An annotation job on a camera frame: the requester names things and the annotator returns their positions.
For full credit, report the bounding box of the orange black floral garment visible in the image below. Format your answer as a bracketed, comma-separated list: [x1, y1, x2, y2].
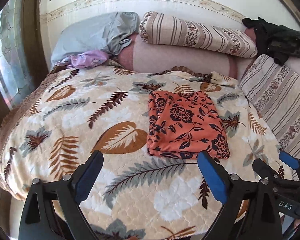
[147, 91, 230, 159]

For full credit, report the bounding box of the black clothes pile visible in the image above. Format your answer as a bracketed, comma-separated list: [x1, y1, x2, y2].
[242, 17, 300, 66]

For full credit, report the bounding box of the cream leaf-pattern fleece blanket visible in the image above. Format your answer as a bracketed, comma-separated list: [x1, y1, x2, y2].
[0, 65, 292, 239]

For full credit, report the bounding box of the pink bed sheet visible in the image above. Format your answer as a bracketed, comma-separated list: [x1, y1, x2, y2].
[117, 34, 255, 80]

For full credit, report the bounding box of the purple floral cloth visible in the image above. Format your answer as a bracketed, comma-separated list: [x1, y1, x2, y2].
[55, 50, 109, 69]

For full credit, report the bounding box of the striped beige bolster pillow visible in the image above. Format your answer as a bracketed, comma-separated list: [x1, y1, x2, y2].
[139, 11, 257, 58]

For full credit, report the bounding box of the grey-blue pillow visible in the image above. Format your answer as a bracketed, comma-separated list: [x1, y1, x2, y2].
[51, 11, 139, 67]

